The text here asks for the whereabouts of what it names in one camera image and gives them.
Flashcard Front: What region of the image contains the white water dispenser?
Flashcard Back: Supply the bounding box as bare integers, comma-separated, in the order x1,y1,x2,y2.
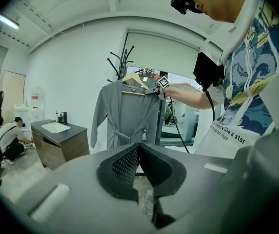
30,86,45,122

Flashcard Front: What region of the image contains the person's right forearm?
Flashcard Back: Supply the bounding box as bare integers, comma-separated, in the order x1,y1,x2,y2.
164,86,216,111

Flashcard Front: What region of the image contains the black coat stand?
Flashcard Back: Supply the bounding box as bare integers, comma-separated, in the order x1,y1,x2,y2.
106,45,165,146

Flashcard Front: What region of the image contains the white appliance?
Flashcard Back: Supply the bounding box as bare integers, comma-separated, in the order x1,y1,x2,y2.
13,103,33,132

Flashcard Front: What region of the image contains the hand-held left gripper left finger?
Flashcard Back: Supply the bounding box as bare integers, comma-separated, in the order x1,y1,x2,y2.
14,142,152,234

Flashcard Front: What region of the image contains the black device cable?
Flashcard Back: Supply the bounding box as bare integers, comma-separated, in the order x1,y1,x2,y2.
168,88,216,155

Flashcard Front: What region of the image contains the beige door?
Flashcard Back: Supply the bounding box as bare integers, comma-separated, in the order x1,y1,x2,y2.
1,70,27,124

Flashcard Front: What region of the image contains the white sink basin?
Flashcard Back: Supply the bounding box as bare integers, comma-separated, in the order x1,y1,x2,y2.
40,121,71,134

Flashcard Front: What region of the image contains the black chest-mounted device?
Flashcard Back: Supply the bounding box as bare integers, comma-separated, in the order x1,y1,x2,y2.
193,52,225,90

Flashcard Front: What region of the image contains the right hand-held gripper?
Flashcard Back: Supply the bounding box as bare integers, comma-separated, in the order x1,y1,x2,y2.
144,76,170,99

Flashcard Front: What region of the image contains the person's head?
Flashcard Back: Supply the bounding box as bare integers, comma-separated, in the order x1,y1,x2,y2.
187,0,250,24

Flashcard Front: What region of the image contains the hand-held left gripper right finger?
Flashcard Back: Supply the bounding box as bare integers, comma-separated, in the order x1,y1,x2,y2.
134,142,236,234

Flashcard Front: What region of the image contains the grey bathrobe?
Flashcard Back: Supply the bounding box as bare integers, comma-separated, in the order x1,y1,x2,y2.
90,79,164,151

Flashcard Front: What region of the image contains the ceiling tube light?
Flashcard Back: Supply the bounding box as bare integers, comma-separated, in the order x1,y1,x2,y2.
0,12,20,30

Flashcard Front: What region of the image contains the person's printed white shirt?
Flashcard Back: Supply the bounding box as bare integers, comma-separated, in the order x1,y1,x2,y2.
192,0,279,157

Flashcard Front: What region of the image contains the white roller blind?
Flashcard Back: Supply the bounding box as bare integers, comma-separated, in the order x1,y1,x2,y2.
125,31,201,76

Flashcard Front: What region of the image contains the black faucet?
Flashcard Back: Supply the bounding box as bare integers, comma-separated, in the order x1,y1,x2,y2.
58,111,68,125

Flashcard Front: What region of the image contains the wooden clothes hanger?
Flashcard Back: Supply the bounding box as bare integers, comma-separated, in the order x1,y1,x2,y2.
121,72,152,97

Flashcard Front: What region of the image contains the dark wooden vanity cabinet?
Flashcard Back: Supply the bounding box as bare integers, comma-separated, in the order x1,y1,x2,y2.
30,118,91,171

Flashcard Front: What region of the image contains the black window frame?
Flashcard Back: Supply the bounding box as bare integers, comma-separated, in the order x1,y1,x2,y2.
126,66,203,147

